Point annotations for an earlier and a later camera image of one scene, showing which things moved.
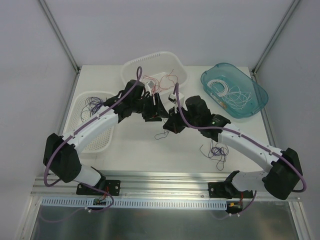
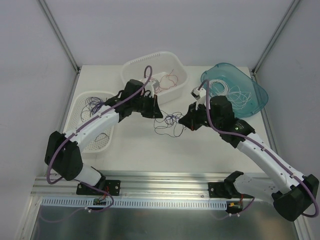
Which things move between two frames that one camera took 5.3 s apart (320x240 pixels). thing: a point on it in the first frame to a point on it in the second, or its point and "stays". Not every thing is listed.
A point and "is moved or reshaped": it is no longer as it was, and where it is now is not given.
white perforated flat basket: [83, 105] stays
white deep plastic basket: [161, 71] stays
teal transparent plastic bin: [233, 90] stays
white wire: [237, 99] stays
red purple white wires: [218, 153] is moved or reshaped
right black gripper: [175, 120] to [192, 117]
